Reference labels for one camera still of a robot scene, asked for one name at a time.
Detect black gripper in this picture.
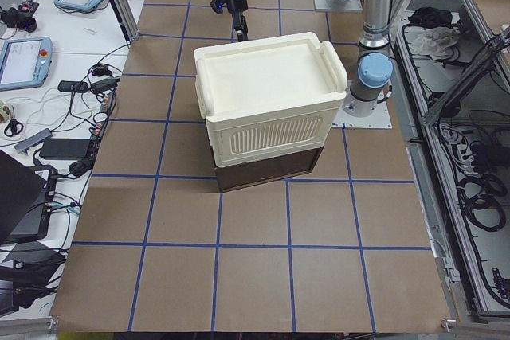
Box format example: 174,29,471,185
232,12,248,37

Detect dark wooden drawer cabinet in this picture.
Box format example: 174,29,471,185
214,147,324,193

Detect cream plastic storage box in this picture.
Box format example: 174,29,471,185
194,32,347,167

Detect crumpled white cloth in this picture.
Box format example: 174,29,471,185
410,26,460,61

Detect lower teach pendant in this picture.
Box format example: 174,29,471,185
1,37,53,92

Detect black power brick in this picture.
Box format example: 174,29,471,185
39,138,90,160

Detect black scissors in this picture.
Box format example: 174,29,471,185
4,118,24,138

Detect black laptop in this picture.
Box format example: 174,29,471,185
1,152,57,244

